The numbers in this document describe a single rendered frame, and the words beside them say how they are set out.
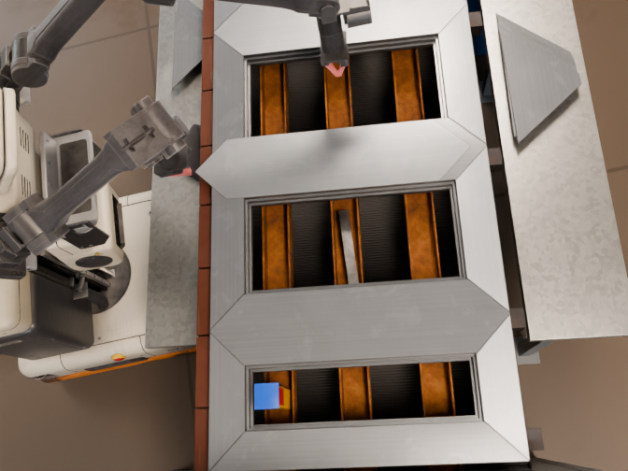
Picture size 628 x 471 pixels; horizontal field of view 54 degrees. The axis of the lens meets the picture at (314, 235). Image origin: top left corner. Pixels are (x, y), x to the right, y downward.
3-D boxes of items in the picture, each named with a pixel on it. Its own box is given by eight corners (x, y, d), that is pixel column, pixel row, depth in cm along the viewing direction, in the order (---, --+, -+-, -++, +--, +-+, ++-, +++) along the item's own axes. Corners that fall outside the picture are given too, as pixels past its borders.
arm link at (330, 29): (313, 2, 143) (316, 18, 140) (342, -5, 143) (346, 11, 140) (318, 26, 149) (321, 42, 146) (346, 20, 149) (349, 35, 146)
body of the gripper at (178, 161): (158, 154, 167) (141, 143, 160) (191, 147, 164) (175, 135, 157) (157, 177, 165) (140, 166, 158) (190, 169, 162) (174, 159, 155)
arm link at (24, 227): (-7, 235, 128) (12, 256, 129) (13, 218, 122) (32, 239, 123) (28, 214, 135) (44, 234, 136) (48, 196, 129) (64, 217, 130)
